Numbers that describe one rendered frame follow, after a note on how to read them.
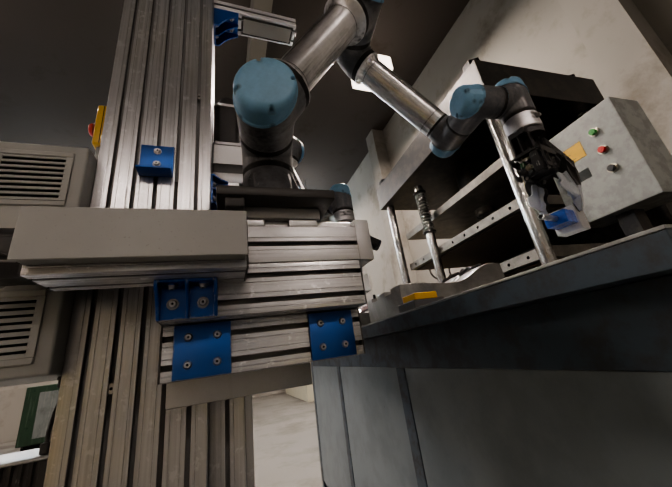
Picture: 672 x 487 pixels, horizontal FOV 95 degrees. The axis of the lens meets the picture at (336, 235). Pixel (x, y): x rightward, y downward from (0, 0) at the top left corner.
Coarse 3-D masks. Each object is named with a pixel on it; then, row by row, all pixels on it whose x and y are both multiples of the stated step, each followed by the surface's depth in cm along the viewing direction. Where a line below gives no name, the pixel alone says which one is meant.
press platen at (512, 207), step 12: (516, 204) 144; (552, 204) 144; (564, 204) 146; (492, 216) 158; (504, 216) 151; (468, 228) 175; (480, 228) 166; (456, 240) 185; (444, 252) 199; (420, 264) 224
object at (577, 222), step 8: (568, 208) 65; (544, 216) 60; (552, 216) 62; (560, 216) 63; (568, 216) 62; (576, 216) 64; (584, 216) 65; (552, 224) 64; (560, 224) 63; (568, 224) 64; (576, 224) 64; (584, 224) 63; (560, 232) 66; (568, 232) 65; (576, 232) 66
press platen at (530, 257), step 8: (560, 248) 134; (568, 248) 135; (576, 248) 137; (584, 248) 138; (520, 256) 143; (528, 256) 140; (536, 256) 135; (560, 256) 134; (504, 264) 152; (512, 264) 147; (520, 264) 143; (528, 264) 141; (504, 272) 153
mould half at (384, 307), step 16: (480, 272) 97; (496, 272) 98; (400, 288) 87; (416, 288) 89; (432, 288) 90; (448, 288) 91; (464, 288) 93; (368, 304) 109; (384, 304) 97; (400, 304) 87
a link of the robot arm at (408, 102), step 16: (368, 48) 86; (352, 64) 86; (368, 64) 86; (368, 80) 87; (384, 80) 85; (400, 80) 85; (384, 96) 87; (400, 96) 85; (416, 96) 84; (400, 112) 87; (416, 112) 84; (432, 112) 83; (432, 128) 84; (448, 128) 80; (432, 144) 88; (448, 144) 83
